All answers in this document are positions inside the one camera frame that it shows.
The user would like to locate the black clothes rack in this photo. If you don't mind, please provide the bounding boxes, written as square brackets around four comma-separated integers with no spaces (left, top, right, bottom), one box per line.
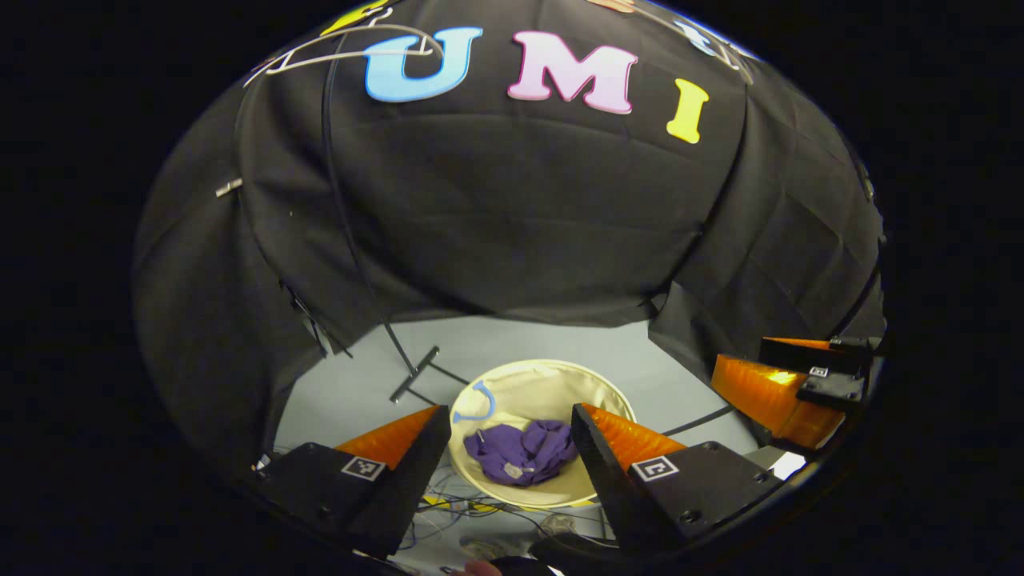
[320,32,749,437]

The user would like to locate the cream laundry hamper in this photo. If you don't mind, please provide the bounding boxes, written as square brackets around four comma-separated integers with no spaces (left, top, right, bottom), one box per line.
[448,358,638,510]

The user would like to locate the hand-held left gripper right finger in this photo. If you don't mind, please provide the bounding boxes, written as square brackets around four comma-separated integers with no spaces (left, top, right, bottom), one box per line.
[570,402,785,554]

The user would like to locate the purple jacket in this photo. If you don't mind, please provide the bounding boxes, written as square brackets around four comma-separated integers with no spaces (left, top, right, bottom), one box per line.
[464,420,578,487]

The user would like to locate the tangle of thin cables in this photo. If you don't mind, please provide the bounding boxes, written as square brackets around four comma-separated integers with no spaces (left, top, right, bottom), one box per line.
[396,472,621,561]

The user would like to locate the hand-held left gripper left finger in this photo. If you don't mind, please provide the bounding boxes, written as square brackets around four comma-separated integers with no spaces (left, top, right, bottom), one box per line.
[254,404,454,560]

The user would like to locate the white clothes hanger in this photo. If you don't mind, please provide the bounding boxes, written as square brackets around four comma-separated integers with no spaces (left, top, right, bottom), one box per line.
[242,6,446,89]

